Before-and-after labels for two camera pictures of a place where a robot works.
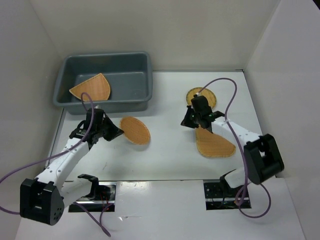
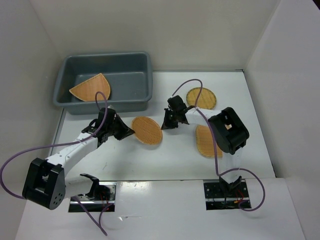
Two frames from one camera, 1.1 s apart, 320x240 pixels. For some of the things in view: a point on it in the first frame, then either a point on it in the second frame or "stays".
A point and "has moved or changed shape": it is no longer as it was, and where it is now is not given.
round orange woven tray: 135,130 has moved or changed shape
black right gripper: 186,122 → 166,124
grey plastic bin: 129,74 stays
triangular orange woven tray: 97,87 stays
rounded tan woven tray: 209,144 stays
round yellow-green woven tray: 209,95 stays
